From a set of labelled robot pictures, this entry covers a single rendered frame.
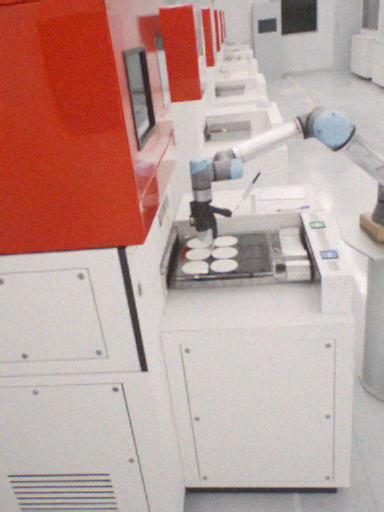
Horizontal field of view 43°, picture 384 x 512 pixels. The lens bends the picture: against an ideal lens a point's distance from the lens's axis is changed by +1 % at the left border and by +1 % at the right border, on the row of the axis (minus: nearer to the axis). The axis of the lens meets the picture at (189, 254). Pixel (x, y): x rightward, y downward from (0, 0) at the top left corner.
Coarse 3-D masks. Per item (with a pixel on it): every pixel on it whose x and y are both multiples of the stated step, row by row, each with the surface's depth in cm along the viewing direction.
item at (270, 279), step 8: (184, 280) 183; (192, 280) 183; (200, 280) 182; (208, 280) 181; (216, 280) 181; (224, 280) 180; (232, 280) 180; (240, 280) 180; (248, 280) 179; (256, 280) 179; (264, 280) 179; (272, 280) 179; (280, 280) 178; (296, 280) 178; (304, 280) 178; (176, 288) 184; (184, 288) 183
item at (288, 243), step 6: (282, 240) 198; (288, 240) 198; (294, 240) 197; (282, 246) 193; (288, 246) 193; (294, 246) 192; (300, 246) 191; (288, 276) 173; (294, 276) 173; (300, 276) 173; (306, 276) 173
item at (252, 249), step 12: (240, 240) 198; (252, 240) 197; (264, 240) 196; (240, 252) 188; (252, 252) 187; (264, 252) 186; (180, 264) 185; (240, 264) 179; (252, 264) 178; (264, 264) 177; (180, 276) 176
